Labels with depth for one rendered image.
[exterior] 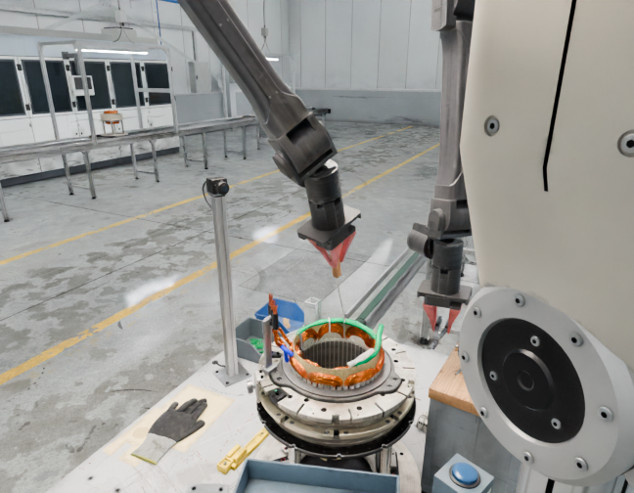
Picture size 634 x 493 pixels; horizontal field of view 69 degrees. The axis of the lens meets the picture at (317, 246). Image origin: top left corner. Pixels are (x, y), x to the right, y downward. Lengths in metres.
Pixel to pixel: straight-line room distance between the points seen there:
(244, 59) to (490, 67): 0.40
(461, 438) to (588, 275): 0.74
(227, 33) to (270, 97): 0.09
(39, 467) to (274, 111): 2.19
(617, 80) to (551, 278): 0.13
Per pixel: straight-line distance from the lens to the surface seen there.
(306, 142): 0.67
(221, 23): 0.66
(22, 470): 2.62
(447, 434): 1.04
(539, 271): 0.35
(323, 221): 0.75
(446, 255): 0.92
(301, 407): 0.87
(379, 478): 0.81
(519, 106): 0.32
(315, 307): 1.00
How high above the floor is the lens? 1.65
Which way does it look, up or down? 21 degrees down
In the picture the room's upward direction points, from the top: straight up
